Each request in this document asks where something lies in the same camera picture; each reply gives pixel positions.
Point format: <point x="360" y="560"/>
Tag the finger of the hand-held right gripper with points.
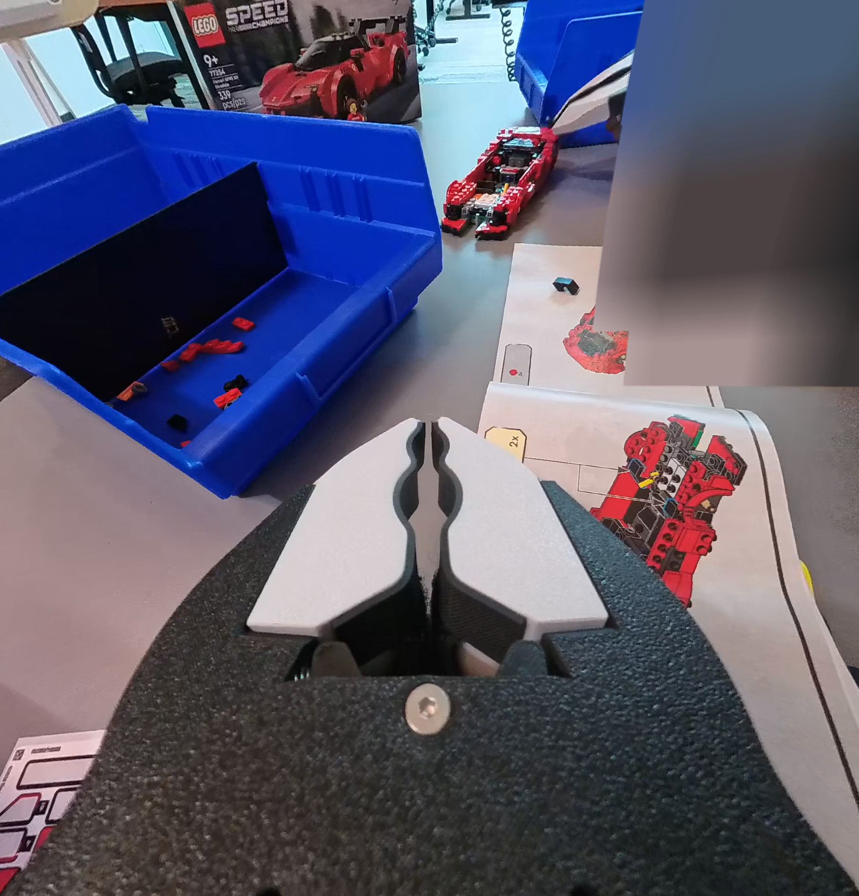
<point x="583" y="120"/>
<point x="608" y="80"/>

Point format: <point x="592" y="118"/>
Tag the small black toy brick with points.
<point x="566" y="285"/>

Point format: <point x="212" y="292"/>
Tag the toy car instruction booklet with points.
<point x="541" y="315"/>

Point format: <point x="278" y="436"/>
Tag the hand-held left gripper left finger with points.
<point x="331" y="553"/>

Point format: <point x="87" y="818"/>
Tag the loose small toy bricks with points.
<point x="209" y="348"/>

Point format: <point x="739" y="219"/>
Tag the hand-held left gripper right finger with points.
<point x="527" y="553"/>

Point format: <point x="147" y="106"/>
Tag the white desk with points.
<point x="23" y="17"/>

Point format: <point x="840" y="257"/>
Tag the sticker sheet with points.
<point x="44" y="791"/>

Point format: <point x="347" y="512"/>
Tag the black bin divider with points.
<point x="135" y="280"/>

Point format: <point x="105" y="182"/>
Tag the yellow plastic piece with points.
<point x="807" y="577"/>

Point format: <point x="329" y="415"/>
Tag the red toy brick car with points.
<point x="499" y="182"/>

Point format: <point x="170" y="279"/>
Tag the large blue plastic bin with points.
<point x="345" y="182"/>

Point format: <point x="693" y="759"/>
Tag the black office chair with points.
<point x="139" y="73"/>

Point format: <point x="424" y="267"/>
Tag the toy car set box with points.
<point x="296" y="63"/>

